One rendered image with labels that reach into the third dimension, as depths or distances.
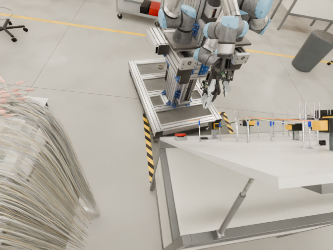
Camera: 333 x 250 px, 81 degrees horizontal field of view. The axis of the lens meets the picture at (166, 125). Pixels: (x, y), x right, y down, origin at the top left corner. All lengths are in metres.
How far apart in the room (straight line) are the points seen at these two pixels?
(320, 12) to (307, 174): 5.78
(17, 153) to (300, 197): 1.51
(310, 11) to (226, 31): 5.06
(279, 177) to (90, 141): 2.13
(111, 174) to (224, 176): 1.18
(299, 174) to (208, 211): 0.92
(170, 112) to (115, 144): 0.73
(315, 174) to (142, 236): 1.70
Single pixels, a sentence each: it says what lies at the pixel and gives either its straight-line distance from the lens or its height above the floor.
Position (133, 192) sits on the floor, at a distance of 2.05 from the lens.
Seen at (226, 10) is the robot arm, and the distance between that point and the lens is 1.17.
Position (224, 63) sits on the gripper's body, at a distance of 0.96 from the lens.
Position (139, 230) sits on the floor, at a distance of 1.97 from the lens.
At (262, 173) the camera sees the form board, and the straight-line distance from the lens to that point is 0.38.
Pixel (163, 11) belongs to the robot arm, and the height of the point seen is 1.38.
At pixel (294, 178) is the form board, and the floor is 1.69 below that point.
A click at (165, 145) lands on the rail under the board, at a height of 0.84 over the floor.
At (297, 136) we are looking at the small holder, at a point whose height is 1.34.
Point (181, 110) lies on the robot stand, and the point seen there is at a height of 0.21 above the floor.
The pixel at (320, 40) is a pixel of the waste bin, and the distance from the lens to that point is 4.36.
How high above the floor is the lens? 1.95
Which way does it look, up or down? 52 degrees down
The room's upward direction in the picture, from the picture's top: 14 degrees clockwise
